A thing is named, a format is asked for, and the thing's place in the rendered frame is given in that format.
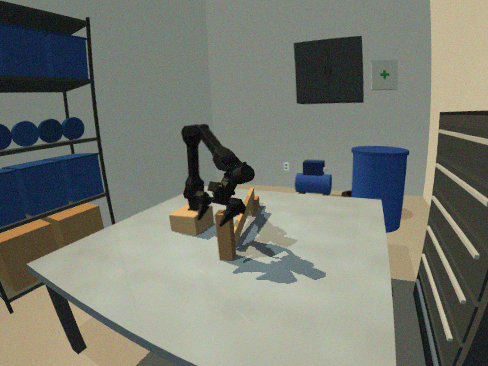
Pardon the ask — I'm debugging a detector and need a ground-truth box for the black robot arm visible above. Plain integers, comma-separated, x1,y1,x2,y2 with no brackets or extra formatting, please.
182,124,255,211

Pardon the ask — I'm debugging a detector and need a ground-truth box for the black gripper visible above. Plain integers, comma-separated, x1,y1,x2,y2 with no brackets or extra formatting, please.
195,182,246,227

